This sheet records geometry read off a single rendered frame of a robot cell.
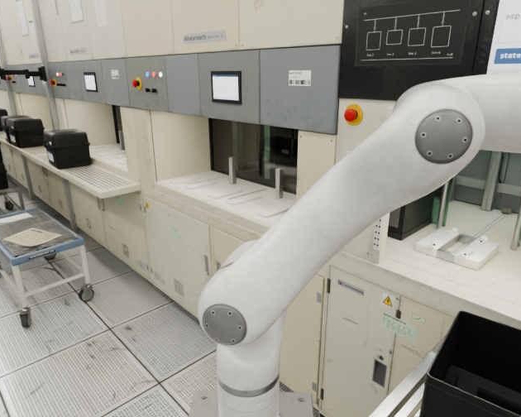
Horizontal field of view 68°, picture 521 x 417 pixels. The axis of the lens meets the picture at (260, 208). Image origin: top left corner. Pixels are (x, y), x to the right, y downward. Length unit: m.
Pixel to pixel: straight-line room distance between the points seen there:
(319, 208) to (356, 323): 1.02
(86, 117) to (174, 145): 1.50
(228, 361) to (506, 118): 0.55
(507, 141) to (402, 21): 0.70
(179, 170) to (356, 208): 2.06
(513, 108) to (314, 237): 0.29
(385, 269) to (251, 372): 0.75
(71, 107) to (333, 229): 3.39
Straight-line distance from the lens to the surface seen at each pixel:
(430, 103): 0.46
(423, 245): 1.49
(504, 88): 0.57
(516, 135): 0.57
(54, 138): 3.20
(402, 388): 1.08
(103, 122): 3.89
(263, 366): 0.72
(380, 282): 1.38
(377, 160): 0.48
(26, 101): 5.24
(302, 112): 1.41
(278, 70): 1.49
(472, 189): 2.13
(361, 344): 1.55
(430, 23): 1.19
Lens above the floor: 1.48
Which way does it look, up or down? 20 degrees down
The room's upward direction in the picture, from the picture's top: straight up
